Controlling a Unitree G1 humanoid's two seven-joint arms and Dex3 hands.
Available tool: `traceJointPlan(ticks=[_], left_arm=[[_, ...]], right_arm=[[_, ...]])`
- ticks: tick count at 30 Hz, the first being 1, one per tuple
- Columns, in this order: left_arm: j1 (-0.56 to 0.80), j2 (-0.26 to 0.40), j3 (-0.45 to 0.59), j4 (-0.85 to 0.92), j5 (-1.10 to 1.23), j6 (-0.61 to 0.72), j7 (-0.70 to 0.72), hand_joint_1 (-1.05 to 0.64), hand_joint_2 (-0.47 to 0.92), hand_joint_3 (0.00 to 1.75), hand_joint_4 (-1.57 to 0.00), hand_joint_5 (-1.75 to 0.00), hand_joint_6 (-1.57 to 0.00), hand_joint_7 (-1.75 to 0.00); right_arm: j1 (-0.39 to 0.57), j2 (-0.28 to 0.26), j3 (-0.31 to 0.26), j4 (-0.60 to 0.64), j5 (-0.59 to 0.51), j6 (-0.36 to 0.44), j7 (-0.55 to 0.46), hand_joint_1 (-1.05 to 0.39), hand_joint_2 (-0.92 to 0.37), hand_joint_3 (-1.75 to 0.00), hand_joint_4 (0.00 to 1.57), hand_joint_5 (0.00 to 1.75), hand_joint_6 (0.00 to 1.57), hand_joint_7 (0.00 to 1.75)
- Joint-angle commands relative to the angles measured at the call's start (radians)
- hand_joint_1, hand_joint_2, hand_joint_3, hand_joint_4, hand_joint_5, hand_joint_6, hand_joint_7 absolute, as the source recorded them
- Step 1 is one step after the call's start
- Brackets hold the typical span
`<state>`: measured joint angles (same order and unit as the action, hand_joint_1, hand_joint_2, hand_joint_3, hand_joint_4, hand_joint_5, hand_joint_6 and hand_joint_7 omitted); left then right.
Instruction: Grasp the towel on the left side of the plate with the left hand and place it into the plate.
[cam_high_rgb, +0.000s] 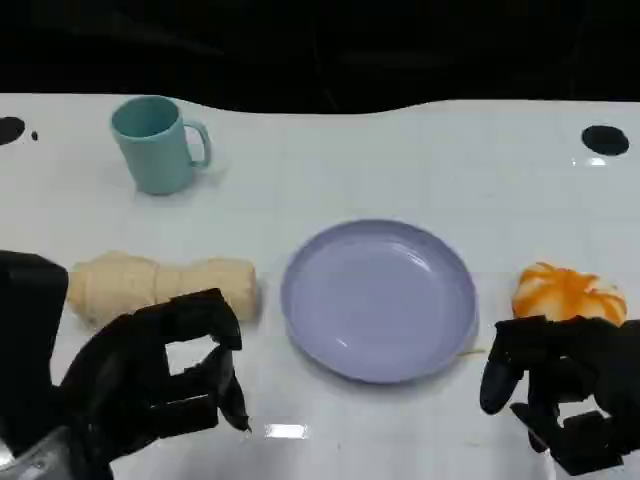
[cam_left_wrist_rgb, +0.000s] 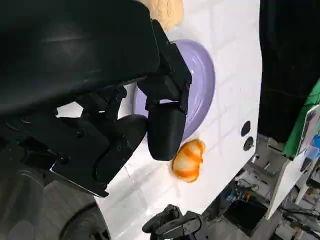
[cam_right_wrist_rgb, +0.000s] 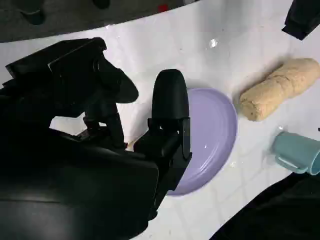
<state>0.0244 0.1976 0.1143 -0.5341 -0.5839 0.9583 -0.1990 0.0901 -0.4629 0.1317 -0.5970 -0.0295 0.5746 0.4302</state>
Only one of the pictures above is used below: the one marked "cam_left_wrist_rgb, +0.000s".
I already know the black curtain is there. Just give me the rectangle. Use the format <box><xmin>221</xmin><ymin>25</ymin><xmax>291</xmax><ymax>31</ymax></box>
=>
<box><xmin>257</xmin><ymin>0</ymin><xmax>320</xmax><ymax>142</ymax></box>

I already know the grey robot body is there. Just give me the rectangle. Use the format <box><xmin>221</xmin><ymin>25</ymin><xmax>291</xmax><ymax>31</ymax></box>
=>
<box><xmin>0</xmin><ymin>168</ymin><xmax>112</xmax><ymax>240</ymax></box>

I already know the green cloth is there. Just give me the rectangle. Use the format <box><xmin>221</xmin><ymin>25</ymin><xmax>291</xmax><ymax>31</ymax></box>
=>
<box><xmin>287</xmin><ymin>77</ymin><xmax>320</xmax><ymax>161</ymax></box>

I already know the lilac plate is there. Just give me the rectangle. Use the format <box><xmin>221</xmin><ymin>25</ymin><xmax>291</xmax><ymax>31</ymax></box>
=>
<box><xmin>133</xmin><ymin>39</ymin><xmax>216</xmax><ymax>141</ymax></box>

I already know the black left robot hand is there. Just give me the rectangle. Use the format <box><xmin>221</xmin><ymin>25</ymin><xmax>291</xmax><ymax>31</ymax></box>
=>
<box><xmin>0</xmin><ymin>0</ymin><xmax>193</xmax><ymax>198</ymax></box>

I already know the tilted monitor screen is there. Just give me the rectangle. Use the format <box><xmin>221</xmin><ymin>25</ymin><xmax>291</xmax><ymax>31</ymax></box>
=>
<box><xmin>296</xmin><ymin>104</ymin><xmax>320</xmax><ymax>156</ymax></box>

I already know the beige towel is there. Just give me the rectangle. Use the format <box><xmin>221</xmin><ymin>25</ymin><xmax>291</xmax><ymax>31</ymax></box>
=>
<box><xmin>139</xmin><ymin>0</ymin><xmax>185</xmax><ymax>30</ymax></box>

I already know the orange and white bread roll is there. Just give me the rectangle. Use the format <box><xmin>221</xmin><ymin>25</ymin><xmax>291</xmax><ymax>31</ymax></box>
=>
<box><xmin>171</xmin><ymin>139</ymin><xmax>207</xmax><ymax>185</ymax></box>

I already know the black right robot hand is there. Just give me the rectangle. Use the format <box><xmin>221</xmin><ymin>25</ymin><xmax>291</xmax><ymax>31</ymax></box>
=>
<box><xmin>141</xmin><ymin>203</ymin><xmax>204</xmax><ymax>240</ymax></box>

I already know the black box under desk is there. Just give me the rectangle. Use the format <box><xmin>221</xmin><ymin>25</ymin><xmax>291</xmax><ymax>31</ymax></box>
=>
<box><xmin>223</xmin><ymin>198</ymin><xmax>268</xmax><ymax>237</ymax></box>

